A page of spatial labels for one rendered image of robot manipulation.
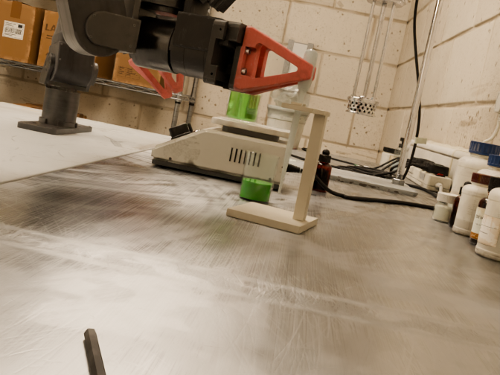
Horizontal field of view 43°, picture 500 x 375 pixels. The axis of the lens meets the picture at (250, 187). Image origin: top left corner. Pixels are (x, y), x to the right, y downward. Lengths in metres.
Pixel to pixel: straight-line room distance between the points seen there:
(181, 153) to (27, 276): 0.59
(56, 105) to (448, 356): 0.95
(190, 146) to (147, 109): 2.57
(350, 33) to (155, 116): 1.12
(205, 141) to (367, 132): 2.53
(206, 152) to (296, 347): 0.63
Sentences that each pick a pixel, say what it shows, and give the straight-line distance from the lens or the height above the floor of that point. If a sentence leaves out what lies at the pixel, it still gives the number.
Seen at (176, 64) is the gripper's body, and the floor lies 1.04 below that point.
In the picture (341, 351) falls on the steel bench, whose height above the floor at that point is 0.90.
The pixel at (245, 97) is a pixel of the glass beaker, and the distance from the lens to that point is 0.96.
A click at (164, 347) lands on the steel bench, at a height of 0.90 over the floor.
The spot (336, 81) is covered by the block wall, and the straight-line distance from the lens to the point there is 3.42.
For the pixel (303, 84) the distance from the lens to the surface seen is 0.68.
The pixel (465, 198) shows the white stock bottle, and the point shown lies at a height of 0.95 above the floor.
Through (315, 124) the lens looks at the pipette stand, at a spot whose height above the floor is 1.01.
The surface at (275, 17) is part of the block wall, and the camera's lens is 3.45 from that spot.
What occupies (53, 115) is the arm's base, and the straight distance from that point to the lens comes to 1.22.
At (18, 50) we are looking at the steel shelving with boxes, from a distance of 3.33.
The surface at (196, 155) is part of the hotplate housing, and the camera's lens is 0.94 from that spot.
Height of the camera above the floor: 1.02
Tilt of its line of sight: 7 degrees down
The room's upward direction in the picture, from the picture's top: 11 degrees clockwise
